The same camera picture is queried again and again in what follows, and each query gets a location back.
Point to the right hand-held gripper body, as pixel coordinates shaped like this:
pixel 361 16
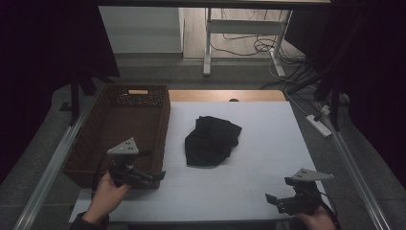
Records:
pixel 303 201

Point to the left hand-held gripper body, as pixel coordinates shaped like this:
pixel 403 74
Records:
pixel 123 147

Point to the brown woven basket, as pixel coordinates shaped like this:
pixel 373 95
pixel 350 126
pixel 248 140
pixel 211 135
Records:
pixel 127 124

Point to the black cloth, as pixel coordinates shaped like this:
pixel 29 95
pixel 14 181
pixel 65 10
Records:
pixel 210 140

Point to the person's right hand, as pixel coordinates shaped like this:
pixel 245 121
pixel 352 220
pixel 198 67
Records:
pixel 316 222

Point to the person's left hand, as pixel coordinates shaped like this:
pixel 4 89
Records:
pixel 107 195

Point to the white table mat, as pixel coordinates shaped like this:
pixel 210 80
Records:
pixel 265 143

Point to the white power strip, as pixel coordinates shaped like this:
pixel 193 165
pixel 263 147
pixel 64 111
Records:
pixel 318 125

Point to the black stand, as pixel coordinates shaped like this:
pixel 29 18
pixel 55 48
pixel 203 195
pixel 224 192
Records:
pixel 75 99
pixel 334 96

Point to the black table grommet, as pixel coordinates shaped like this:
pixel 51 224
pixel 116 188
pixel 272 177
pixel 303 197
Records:
pixel 233 100

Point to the dark curtain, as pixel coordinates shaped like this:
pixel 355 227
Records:
pixel 38 64
pixel 379 80

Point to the white cabinet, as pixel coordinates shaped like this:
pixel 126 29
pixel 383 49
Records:
pixel 140 28

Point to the aluminium rail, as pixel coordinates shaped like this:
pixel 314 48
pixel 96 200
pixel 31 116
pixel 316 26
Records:
pixel 357 179
pixel 51 172

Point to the white desk frame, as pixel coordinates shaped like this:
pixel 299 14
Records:
pixel 242 26

